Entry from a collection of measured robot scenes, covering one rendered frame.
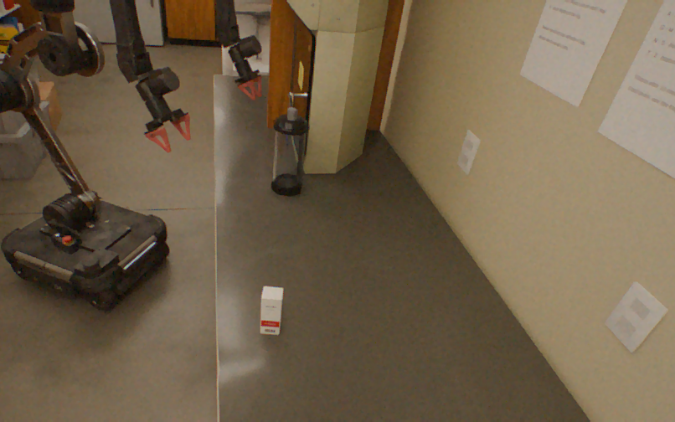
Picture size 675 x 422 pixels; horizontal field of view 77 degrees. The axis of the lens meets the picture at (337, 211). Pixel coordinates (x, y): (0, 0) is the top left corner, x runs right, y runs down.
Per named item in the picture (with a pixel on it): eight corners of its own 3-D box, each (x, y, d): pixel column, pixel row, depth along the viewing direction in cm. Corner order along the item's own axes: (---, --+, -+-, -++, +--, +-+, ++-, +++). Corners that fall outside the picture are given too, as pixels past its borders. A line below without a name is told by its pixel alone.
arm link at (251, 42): (229, 29, 165) (217, 33, 158) (252, 18, 159) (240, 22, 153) (243, 60, 169) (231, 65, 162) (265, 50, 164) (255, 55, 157)
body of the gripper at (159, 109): (183, 113, 130) (172, 90, 127) (162, 124, 122) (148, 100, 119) (169, 118, 133) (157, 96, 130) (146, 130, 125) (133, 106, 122)
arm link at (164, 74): (139, 58, 125) (117, 64, 118) (166, 44, 120) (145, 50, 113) (160, 96, 130) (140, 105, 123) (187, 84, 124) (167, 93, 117)
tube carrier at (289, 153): (306, 179, 141) (312, 119, 129) (300, 196, 133) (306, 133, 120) (275, 174, 142) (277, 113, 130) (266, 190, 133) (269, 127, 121)
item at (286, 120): (308, 126, 130) (311, 105, 126) (303, 139, 122) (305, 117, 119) (279, 121, 130) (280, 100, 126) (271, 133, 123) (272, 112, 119)
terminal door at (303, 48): (291, 122, 168) (298, 14, 146) (304, 160, 144) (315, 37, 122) (289, 122, 168) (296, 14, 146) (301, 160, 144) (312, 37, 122)
